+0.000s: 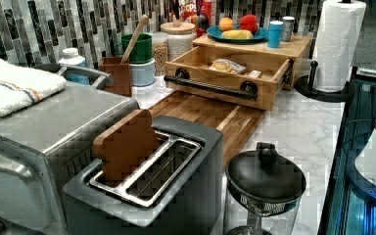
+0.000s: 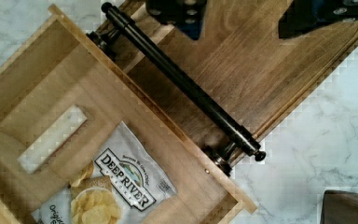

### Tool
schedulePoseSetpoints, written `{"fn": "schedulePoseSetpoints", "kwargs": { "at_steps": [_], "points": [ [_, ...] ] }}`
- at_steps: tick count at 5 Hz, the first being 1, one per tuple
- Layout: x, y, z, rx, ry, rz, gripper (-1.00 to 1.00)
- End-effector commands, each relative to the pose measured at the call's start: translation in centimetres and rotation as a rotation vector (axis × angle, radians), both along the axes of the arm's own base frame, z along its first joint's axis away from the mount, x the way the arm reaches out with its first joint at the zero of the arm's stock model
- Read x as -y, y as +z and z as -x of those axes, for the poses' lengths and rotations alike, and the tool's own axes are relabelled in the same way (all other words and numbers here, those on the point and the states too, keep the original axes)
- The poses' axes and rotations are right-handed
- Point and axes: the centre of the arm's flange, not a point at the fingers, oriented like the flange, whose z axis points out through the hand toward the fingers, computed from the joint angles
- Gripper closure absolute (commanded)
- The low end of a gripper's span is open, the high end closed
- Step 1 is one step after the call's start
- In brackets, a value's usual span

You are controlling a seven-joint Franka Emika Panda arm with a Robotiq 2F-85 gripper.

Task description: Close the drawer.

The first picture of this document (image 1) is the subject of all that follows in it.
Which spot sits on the red apple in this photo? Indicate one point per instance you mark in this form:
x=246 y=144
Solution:
x=250 y=23

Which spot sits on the light blue bowl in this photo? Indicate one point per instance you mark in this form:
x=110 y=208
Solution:
x=143 y=74

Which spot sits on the red cereal box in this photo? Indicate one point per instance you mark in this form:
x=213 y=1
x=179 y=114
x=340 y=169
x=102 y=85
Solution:
x=189 y=8

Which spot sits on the white bottle blue label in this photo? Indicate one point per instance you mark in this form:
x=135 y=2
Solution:
x=70 y=56

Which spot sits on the green mug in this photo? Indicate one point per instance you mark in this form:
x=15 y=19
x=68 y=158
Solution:
x=142 y=49

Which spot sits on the white paper towel roll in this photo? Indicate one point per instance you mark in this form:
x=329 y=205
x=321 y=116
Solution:
x=338 y=31

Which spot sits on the orange fruit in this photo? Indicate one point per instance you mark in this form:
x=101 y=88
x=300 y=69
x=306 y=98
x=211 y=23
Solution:
x=226 y=24

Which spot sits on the grey pan handle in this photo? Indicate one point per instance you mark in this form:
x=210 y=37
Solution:
x=97 y=79

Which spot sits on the yellow banana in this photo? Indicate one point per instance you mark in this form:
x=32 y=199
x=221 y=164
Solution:
x=237 y=34

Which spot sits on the glass jar of grains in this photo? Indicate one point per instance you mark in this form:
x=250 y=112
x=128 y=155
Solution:
x=159 y=52

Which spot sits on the wooden toast slice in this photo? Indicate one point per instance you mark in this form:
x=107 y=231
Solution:
x=125 y=146

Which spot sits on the blue cup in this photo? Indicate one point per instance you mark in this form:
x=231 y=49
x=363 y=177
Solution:
x=274 y=34

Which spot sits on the wooden cutting board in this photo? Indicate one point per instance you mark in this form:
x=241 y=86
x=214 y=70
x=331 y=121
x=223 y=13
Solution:
x=237 y=123

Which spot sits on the black paper towel holder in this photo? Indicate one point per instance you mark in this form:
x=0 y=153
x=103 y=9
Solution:
x=305 y=86

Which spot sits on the grey two-slot toaster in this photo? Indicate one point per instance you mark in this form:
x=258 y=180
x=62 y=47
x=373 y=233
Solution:
x=176 y=191

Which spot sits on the wooden drawer cabinet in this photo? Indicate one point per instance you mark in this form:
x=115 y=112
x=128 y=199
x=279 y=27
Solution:
x=267 y=59

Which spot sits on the wooden drawer with black handle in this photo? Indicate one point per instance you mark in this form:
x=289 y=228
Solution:
x=191 y=73

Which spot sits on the stainless steel toaster oven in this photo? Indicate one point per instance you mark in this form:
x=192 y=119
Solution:
x=45 y=145

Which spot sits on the teal plate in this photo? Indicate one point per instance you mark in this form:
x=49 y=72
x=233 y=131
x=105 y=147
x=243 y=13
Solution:
x=215 y=33

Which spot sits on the small wooden block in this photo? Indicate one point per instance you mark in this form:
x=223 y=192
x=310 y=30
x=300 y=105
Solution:
x=254 y=74

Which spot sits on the brown wooden utensil box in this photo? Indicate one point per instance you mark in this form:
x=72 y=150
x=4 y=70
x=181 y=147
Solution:
x=120 y=72

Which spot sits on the glass jar with wooden lid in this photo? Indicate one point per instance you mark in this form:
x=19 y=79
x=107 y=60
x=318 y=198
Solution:
x=179 y=37

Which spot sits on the bagged bread in drawer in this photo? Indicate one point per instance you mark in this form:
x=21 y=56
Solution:
x=224 y=65

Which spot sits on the white striped towel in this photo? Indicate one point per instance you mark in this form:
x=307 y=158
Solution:
x=22 y=87

